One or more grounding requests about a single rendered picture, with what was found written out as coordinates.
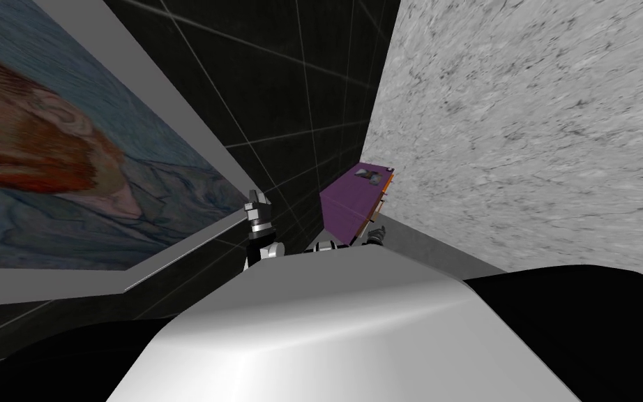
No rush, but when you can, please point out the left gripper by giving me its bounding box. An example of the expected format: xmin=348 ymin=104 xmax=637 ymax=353
xmin=243 ymin=189 xmax=274 ymax=232

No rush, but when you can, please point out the purple cabinet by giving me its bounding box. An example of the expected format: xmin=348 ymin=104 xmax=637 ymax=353
xmin=319 ymin=161 xmax=396 ymax=247

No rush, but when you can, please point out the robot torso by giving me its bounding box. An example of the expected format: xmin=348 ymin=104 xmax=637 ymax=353
xmin=106 ymin=239 xmax=582 ymax=402

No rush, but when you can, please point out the framed portrait painting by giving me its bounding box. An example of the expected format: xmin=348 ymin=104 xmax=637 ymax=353
xmin=0 ymin=0 xmax=251 ymax=308

